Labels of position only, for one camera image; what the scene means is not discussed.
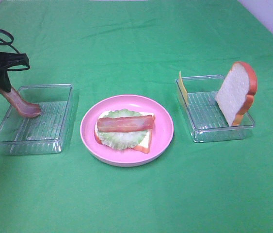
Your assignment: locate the bacon strip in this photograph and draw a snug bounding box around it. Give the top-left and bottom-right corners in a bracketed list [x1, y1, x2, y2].
[96, 115, 155, 133]
[0, 87, 41, 118]

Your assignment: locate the green lettuce leaf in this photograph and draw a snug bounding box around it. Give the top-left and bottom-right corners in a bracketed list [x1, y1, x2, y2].
[95, 109, 153, 153]

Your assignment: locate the toast bread slice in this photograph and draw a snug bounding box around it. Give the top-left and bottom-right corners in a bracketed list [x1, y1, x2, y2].
[215, 62, 257, 127]
[94, 109, 155, 153]

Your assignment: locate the left clear plastic tray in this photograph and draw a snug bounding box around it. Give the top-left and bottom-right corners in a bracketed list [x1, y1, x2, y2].
[0, 84, 74, 155]

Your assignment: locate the clear plastic tray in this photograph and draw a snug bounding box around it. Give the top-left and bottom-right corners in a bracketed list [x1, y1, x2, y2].
[176, 74, 255, 143]
[0, 84, 74, 155]

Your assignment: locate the green table cloth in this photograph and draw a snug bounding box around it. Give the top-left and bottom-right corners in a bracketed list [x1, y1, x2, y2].
[0, 0, 273, 233]

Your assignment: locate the pink round plate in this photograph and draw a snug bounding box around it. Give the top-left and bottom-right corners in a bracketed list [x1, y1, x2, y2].
[80, 95, 174, 167]

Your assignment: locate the yellow cheese slice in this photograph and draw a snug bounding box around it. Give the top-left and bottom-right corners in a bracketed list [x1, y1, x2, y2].
[178, 71, 189, 106]

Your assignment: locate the right clear plastic tray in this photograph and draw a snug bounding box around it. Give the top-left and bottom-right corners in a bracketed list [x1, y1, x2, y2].
[176, 74, 255, 143]

